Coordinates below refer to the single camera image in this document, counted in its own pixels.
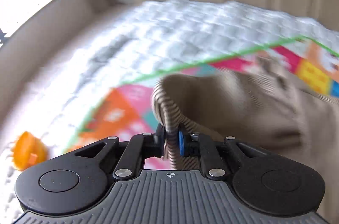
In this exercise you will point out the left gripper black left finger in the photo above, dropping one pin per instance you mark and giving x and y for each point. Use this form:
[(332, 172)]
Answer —
[(125, 159)]

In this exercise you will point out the white quilted mattress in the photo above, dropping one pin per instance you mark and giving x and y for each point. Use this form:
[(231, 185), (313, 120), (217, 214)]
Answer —
[(128, 44)]

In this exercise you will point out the beige striped knit garment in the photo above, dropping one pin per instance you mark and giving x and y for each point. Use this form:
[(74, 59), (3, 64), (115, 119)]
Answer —
[(266, 106)]

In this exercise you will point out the orange plastic object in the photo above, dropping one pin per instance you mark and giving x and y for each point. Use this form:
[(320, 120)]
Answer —
[(28, 151)]

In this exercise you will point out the colourful cartoon patchwork blanket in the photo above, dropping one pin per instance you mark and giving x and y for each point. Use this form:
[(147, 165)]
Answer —
[(127, 110)]

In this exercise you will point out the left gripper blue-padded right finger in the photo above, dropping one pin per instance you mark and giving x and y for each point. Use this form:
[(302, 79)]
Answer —
[(217, 159)]

